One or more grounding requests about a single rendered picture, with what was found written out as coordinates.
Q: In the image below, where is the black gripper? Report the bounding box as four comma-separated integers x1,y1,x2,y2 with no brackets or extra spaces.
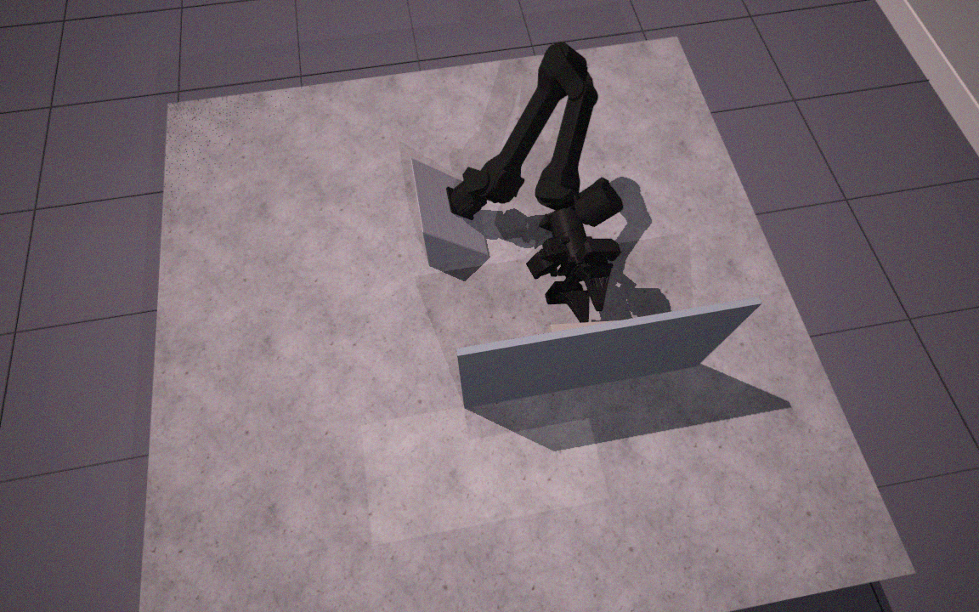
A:
545,230,621,323

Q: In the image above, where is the picture frame with reddish-brown picture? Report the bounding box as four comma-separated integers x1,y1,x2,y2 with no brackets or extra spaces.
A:
545,320,617,333

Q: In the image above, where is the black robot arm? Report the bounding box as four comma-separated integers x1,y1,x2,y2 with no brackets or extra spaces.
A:
446,42,623,279

